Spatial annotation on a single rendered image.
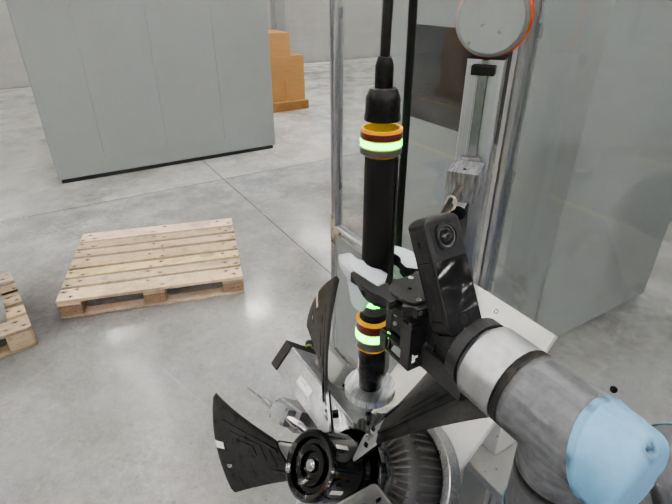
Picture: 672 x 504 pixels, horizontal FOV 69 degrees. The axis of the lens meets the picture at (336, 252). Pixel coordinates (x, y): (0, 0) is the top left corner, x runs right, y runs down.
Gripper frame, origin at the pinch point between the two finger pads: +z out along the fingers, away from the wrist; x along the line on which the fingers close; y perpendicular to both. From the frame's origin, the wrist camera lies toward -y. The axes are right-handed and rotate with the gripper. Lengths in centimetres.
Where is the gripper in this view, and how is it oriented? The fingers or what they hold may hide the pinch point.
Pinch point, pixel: (363, 250)
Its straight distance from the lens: 59.6
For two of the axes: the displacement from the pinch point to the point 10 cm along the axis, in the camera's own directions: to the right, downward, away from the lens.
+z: -5.2, -4.2, 7.5
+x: 8.6, -2.5, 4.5
